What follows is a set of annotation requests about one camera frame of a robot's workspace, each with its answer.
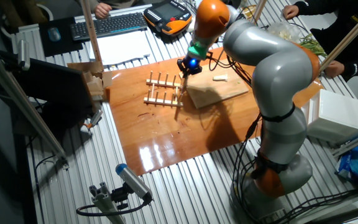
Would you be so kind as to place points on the black flat monitor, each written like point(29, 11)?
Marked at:
point(54, 84)

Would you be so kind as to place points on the right forearm black sleeve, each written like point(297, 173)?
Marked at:
point(309, 6)

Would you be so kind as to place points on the silver camera with blue cap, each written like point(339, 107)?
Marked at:
point(132, 180)

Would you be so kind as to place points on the aluminium frame strut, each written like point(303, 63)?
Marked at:
point(20, 102)

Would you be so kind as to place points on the clear plastic bag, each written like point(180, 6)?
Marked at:
point(284, 31)

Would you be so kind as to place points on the aluminium profile bar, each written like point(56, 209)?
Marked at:
point(353, 143)

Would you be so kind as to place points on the hand of grey-sleeved person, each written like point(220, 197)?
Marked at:
point(102, 10)

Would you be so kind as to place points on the grey computer mouse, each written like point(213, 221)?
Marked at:
point(54, 34)

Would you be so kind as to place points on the orange black teach pendant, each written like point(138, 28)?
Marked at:
point(166, 12)

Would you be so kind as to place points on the wooden frame post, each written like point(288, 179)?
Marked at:
point(259, 11)
point(90, 31)
point(353, 34)

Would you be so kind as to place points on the left hand of black-jacket person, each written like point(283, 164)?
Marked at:
point(334, 69)

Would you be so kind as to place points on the green wrist flange adapter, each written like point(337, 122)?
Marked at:
point(197, 49)

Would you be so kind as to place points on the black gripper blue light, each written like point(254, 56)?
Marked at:
point(192, 63)

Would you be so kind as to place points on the small silver camera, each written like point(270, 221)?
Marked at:
point(23, 54)

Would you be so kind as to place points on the green scallion bunch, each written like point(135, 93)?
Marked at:
point(314, 46)

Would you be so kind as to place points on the black mouse pad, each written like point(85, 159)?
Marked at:
point(61, 46)

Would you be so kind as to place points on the black-jacket person torso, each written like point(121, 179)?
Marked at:
point(337, 34)

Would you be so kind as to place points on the black computer keyboard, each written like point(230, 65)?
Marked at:
point(110, 25)

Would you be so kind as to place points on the grey-sleeved forearm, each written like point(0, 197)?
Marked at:
point(120, 3)

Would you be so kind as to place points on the white foam box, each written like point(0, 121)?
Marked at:
point(337, 115)

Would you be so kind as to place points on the white scallion stalk piece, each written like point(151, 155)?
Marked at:
point(220, 77)

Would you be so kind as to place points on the small wooden block stack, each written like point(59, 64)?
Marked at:
point(85, 67)

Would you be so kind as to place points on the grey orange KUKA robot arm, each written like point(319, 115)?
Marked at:
point(278, 71)

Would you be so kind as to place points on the wooden peg dish rack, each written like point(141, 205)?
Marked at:
point(163, 83)

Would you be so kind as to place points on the yellowish wrapped package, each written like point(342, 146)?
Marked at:
point(250, 10)

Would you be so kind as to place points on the white paper sheet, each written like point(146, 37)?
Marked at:
point(120, 46)

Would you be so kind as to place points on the aluminium extrusion camera stand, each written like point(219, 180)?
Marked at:
point(104, 205)

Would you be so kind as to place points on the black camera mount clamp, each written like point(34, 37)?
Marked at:
point(120, 196)

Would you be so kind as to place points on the steel kitchen knife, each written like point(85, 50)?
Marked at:
point(183, 85)

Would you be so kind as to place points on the right hand of black-jacket person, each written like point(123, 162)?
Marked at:
point(291, 12)

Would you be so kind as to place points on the small white rounded object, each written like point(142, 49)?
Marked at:
point(191, 26)

